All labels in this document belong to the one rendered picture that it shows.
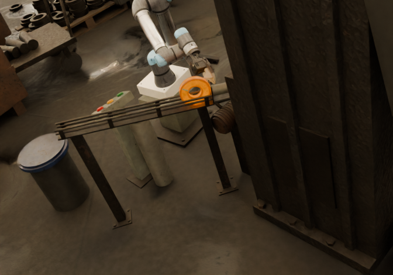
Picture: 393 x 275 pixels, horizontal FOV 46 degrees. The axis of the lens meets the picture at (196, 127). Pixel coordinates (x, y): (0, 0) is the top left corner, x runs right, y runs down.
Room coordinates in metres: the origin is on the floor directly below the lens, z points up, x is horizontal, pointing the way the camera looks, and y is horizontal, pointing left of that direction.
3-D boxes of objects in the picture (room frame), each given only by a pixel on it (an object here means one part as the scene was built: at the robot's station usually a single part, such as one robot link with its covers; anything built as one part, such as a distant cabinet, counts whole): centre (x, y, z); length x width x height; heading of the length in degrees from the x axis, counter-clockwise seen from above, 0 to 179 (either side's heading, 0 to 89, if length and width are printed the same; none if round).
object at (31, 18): (5.30, 0.93, 0.22); 1.20 x 0.81 x 0.44; 118
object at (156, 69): (2.68, 0.09, 0.54); 0.13 x 0.12 x 0.14; 99
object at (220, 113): (1.97, -0.20, 0.27); 0.22 x 0.13 x 0.53; 123
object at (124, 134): (2.28, 0.42, 0.31); 0.24 x 0.16 x 0.62; 123
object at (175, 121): (2.69, 0.10, 0.13); 0.40 x 0.40 x 0.26; 40
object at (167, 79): (2.69, 0.10, 0.43); 0.15 x 0.15 x 0.10
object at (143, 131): (2.17, 0.30, 0.26); 0.12 x 0.12 x 0.52
